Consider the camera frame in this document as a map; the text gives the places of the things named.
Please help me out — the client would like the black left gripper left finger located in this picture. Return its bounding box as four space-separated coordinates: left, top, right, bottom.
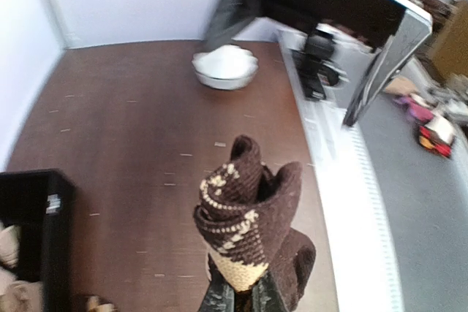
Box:
198 265 234 312

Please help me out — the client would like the tan rolled sock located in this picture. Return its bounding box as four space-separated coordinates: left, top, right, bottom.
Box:
1 281 44 312

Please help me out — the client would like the aluminium front rail frame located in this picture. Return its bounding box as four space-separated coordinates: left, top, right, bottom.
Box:
278 29 404 311

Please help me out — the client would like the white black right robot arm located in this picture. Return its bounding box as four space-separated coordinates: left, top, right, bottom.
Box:
203 0 433 126

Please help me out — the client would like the black box with glass lid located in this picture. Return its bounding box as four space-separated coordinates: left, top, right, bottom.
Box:
1 170 75 311

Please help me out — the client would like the white scalloped bowl right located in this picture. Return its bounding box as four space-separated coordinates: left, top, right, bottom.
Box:
192 45 258 91

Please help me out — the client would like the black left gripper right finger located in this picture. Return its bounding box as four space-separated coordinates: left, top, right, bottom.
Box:
251 271 288 312

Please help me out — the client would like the brown tan argyle sock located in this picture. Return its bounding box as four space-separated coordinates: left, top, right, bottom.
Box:
193 135 316 311

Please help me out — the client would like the beige rolled sock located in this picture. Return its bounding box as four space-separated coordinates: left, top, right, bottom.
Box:
0 225 20 269

